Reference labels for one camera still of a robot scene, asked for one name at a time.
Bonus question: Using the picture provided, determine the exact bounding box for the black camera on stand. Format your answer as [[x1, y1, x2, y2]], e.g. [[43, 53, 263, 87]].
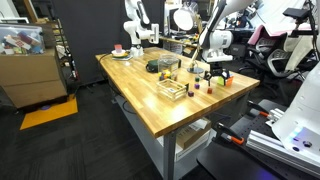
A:
[[283, 8, 309, 19]]

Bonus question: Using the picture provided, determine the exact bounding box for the pink jacket on chair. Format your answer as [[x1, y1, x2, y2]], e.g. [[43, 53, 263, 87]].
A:
[[248, 23, 295, 45]]

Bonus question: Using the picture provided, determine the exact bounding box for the grey mesh office chair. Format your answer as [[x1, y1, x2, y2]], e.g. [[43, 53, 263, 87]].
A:
[[245, 29, 315, 86]]

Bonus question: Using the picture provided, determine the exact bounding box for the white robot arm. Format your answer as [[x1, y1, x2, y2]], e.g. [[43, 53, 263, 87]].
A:
[[198, 0, 254, 82]]

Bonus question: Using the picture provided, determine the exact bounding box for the stack of plates with cup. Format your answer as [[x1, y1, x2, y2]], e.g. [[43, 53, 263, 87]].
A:
[[111, 44, 132, 61]]

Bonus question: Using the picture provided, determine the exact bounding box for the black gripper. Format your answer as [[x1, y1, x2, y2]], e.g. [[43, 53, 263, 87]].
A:
[[204, 62, 230, 87]]

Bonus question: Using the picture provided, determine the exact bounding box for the orange floor mat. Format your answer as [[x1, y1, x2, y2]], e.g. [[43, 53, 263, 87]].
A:
[[20, 94, 78, 130]]

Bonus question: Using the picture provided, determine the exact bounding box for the red wooden block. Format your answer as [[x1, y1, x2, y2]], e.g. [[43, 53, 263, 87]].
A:
[[207, 88, 213, 94]]

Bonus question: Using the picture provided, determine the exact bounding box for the dark purple wooden block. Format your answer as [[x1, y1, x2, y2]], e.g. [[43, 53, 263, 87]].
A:
[[188, 91, 194, 97]]

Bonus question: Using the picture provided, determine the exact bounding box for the brown cardboard box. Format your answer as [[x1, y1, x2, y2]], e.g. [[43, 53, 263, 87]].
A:
[[0, 49, 67, 108]]

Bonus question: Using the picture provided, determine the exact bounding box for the orange-handled clamp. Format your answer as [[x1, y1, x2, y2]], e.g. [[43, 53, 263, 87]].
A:
[[216, 122, 244, 145], [247, 100, 269, 117]]

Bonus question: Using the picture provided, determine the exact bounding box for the aluminium rail robot base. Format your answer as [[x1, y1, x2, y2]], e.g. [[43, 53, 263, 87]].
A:
[[246, 64, 320, 178]]

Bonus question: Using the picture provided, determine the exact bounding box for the clear plastic toy bin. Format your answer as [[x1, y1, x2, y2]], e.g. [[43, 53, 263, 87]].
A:
[[0, 24, 45, 55]]

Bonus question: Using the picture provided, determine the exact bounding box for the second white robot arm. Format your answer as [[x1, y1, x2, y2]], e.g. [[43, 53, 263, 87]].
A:
[[123, 0, 159, 57]]

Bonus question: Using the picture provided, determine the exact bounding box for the clear glass jar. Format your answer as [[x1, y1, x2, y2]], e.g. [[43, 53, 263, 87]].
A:
[[158, 54, 179, 81]]

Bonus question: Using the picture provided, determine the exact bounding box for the large white-edged Rubik's cube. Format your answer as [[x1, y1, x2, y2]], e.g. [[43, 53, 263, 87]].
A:
[[217, 76, 233, 86]]

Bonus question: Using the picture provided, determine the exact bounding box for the cardboard box under table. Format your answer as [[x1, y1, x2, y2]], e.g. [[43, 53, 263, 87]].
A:
[[176, 118, 211, 149]]

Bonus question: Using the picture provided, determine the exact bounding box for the wooden desk lamp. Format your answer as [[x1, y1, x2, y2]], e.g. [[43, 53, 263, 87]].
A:
[[172, 7, 205, 75]]

